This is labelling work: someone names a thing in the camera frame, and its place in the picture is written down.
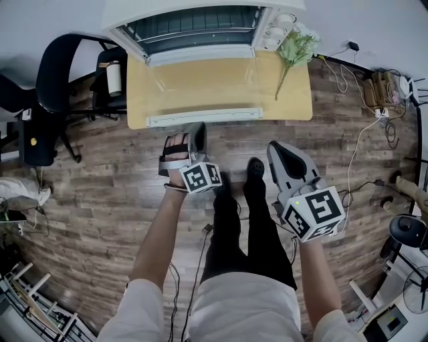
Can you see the small black charger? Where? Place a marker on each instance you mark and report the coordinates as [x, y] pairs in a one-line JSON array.
[[207, 228]]

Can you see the glass toaster oven door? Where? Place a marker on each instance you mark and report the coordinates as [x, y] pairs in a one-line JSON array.
[[204, 117]]

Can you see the person's black trousers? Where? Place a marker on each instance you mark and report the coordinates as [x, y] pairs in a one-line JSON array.
[[227, 233]]

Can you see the black wristband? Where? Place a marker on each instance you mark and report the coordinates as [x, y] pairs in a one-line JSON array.
[[175, 188]]

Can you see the wooden box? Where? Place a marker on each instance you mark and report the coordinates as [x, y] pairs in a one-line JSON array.
[[379, 85]]

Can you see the person's right forearm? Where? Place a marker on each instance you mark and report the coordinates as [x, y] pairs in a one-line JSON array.
[[317, 284]]

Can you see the person's black left shoe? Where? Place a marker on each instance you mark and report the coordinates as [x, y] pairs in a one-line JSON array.
[[222, 187]]

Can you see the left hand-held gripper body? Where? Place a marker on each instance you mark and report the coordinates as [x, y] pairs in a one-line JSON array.
[[200, 177]]

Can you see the white cloth bundle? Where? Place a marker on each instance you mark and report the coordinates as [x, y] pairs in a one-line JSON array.
[[16, 188]]

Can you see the black electronic box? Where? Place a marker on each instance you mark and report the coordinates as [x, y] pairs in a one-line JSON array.
[[391, 322]]

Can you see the white furniture leg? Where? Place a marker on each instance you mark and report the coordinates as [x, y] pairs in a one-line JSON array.
[[359, 294]]

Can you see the person's black right shoe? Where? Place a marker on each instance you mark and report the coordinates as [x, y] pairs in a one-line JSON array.
[[257, 168]]

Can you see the person's left hand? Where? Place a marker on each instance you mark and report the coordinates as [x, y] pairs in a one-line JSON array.
[[177, 140]]

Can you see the person's left forearm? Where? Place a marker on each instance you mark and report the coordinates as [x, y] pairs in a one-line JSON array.
[[157, 233]]

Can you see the white power strip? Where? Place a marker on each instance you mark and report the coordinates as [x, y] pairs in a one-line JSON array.
[[381, 112]]

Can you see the white metal rack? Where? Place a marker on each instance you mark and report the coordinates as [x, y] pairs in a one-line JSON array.
[[40, 284]]

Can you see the person's white shirt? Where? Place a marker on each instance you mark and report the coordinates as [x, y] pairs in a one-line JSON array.
[[247, 310]]

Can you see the metal oven rack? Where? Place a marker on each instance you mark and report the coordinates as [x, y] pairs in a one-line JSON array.
[[200, 35]]

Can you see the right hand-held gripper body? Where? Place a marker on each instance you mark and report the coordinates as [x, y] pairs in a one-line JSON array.
[[314, 213]]

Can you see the white toaster oven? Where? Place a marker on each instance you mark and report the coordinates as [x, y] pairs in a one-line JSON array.
[[287, 30]]

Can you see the green artificial flower bouquet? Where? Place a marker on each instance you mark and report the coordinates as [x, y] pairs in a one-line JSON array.
[[294, 50]]

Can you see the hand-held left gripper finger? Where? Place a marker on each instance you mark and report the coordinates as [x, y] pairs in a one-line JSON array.
[[201, 140], [193, 140]]

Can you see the black padded seat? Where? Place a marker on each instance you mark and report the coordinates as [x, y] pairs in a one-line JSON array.
[[13, 93]]

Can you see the black round lamp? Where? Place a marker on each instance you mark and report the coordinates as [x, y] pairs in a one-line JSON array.
[[406, 230]]

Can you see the black wall adapter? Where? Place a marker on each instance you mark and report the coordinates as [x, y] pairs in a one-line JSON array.
[[353, 45]]

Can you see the black standing fan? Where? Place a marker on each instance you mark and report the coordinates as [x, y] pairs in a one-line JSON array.
[[418, 287]]

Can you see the black office chair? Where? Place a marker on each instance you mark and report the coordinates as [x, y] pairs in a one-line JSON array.
[[50, 83]]

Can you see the white router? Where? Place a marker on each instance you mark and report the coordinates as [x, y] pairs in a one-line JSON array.
[[406, 86]]

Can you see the white tumbler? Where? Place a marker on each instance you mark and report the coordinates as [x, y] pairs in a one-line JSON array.
[[114, 80]]

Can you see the tan cloth bundle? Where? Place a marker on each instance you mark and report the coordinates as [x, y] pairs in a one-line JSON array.
[[411, 190]]

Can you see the person's black shoe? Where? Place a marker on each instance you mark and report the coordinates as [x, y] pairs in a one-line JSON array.
[[222, 187], [257, 168]]

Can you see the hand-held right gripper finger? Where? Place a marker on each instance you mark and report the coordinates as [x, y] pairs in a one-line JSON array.
[[296, 163], [275, 163]]

